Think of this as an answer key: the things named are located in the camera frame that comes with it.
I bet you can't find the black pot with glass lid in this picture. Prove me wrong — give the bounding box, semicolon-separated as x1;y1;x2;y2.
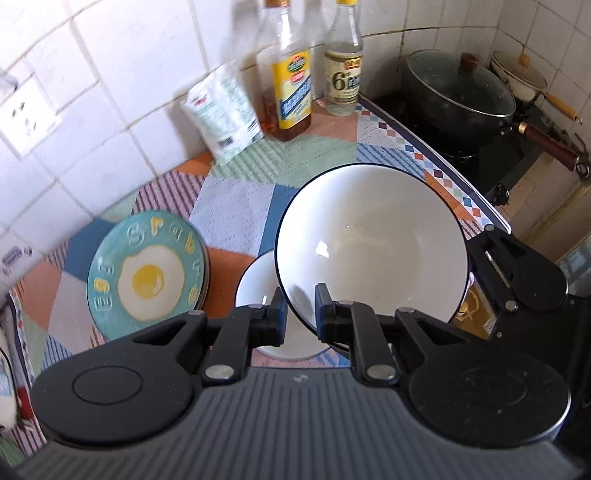
403;49;580;171

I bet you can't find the cream enamel saucepan wooden handle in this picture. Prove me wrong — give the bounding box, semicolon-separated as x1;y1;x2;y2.
489;51;583;124

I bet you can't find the colourful patchwork table mat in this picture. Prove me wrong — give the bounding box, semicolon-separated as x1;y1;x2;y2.
8;98;513;370

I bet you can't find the teal fried egg plate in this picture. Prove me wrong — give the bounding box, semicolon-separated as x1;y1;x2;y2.
87;211;211;341

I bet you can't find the black gas stove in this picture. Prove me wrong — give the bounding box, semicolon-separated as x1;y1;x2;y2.
373;87;591;209

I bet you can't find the white green seasoning bag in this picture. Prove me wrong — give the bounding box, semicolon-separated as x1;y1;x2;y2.
180;61;263;165

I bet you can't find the red striped cloth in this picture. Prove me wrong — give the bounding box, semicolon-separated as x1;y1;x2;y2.
1;289;45;457

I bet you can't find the white ribbed bowl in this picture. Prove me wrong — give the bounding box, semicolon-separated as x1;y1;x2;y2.
233;248;346;362
274;163;469;331

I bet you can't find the yellow label oil bottle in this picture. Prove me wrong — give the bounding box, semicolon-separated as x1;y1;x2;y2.
256;1;312;142

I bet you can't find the clear vinegar bottle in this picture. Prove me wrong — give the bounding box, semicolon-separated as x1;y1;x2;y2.
324;0;363;117

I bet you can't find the white wall power socket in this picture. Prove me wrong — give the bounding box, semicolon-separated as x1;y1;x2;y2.
1;74;61;158

